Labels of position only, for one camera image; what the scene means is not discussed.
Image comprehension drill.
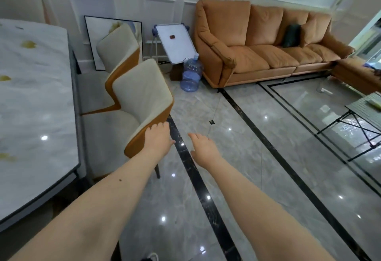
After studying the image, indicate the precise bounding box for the person's left hand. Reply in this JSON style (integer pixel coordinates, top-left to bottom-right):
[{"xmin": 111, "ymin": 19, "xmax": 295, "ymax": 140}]
[{"xmin": 143, "ymin": 122, "xmax": 177, "ymax": 163}]

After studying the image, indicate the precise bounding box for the person's right hand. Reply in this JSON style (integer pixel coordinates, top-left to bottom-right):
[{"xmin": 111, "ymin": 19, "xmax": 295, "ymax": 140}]
[{"xmin": 188, "ymin": 133, "xmax": 223, "ymax": 171}]

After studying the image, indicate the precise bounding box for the person's right forearm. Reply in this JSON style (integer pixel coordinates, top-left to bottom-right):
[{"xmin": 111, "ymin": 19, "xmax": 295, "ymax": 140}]
[{"xmin": 205, "ymin": 158, "xmax": 337, "ymax": 261}]

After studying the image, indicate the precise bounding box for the person's left forearm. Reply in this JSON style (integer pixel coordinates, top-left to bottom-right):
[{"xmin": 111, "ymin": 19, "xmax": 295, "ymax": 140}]
[{"xmin": 9, "ymin": 152, "xmax": 159, "ymax": 261}]

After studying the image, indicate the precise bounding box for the white and orange dining chair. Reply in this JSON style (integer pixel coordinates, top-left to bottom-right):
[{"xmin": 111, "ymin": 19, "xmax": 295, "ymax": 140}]
[
  {"xmin": 80, "ymin": 58, "xmax": 175, "ymax": 181},
  {"xmin": 0, "ymin": 0, "xmax": 59, "ymax": 28},
  {"xmin": 79, "ymin": 23, "xmax": 141, "ymax": 116}
]

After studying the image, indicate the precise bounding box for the brown box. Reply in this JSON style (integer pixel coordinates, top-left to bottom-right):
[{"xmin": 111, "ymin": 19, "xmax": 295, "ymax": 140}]
[{"xmin": 170, "ymin": 63, "xmax": 184, "ymax": 81}]

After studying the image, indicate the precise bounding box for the blue water jug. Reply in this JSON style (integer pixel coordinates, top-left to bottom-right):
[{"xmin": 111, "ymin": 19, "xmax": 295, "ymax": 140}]
[{"xmin": 179, "ymin": 52, "xmax": 204, "ymax": 93}]

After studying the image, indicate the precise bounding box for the white board on easel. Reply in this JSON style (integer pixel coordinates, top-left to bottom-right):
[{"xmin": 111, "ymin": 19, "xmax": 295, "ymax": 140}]
[{"xmin": 145, "ymin": 23, "xmax": 199, "ymax": 65}]

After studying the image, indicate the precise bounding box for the orange fabric sofa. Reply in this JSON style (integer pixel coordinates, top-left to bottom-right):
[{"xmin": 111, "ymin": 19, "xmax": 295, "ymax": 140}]
[{"xmin": 193, "ymin": 0, "xmax": 355, "ymax": 89}]

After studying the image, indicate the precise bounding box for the black framed picture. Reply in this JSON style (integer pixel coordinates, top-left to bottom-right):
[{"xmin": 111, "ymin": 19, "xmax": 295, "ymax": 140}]
[{"xmin": 84, "ymin": 15, "xmax": 143, "ymax": 71}]

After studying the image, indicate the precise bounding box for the white marble dining table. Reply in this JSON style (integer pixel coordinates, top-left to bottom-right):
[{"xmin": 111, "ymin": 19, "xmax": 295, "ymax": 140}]
[{"xmin": 0, "ymin": 18, "xmax": 82, "ymax": 233}]

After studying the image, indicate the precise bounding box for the dark green cushion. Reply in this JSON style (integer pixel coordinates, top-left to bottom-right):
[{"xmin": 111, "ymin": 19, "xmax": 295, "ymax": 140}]
[{"xmin": 282, "ymin": 24, "xmax": 302, "ymax": 48}]

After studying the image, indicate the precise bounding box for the orange cushion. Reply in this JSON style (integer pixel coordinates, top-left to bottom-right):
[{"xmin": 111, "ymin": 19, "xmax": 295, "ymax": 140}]
[{"xmin": 300, "ymin": 22, "xmax": 317, "ymax": 47}]

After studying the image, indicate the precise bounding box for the glass coffee table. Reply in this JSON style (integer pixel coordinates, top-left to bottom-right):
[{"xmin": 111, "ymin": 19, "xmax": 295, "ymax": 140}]
[{"xmin": 317, "ymin": 92, "xmax": 381, "ymax": 162}]

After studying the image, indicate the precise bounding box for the orange ottoman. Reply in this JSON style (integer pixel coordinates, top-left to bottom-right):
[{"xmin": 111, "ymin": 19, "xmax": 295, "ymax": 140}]
[{"xmin": 330, "ymin": 57, "xmax": 381, "ymax": 95}]

